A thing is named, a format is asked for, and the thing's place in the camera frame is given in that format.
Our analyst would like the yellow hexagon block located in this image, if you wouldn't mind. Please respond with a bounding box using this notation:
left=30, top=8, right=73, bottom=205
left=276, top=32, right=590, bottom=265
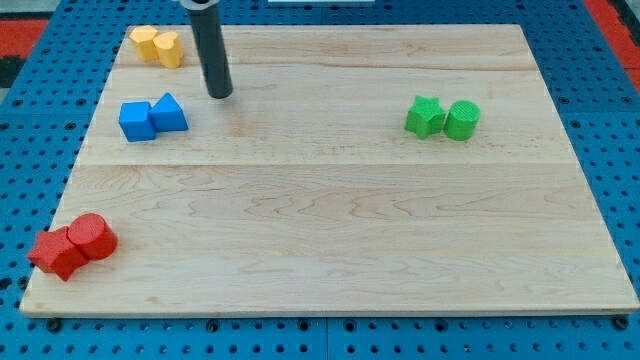
left=129, top=25, right=159, bottom=62

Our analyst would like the green cylinder block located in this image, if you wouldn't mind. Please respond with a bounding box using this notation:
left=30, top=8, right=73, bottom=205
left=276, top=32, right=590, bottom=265
left=444, top=100, right=482, bottom=141

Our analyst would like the red star block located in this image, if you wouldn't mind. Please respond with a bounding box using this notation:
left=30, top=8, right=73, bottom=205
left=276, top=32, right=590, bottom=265
left=27, top=226, right=89, bottom=281

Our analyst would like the green star block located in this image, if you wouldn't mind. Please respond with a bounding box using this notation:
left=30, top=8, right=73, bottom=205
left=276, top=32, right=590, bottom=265
left=404, top=95, right=446, bottom=140

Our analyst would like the blue cube block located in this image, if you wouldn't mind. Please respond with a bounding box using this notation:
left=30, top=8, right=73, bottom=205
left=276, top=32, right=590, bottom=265
left=118, top=101, right=157, bottom=142

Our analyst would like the yellow heart block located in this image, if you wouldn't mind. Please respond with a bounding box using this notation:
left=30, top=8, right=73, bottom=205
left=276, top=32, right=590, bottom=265
left=153, top=31, right=184, bottom=69

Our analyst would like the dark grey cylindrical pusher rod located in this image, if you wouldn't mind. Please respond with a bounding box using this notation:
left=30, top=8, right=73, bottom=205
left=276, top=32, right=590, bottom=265
left=180, top=0, right=233, bottom=99

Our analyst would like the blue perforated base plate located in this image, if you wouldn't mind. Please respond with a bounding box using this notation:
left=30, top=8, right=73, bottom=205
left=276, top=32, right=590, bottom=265
left=1, top=0, right=639, bottom=359

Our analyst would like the blue triangle block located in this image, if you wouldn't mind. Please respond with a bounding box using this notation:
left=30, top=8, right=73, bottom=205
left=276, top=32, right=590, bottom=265
left=149, top=93, right=189, bottom=132

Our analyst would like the light wooden board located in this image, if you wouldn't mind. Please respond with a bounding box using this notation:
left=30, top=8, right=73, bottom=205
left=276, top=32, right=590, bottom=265
left=20, top=24, right=639, bottom=319

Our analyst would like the red cylinder block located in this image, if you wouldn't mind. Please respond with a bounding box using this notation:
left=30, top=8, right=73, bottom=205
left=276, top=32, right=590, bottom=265
left=68, top=213, right=118, bottom=260

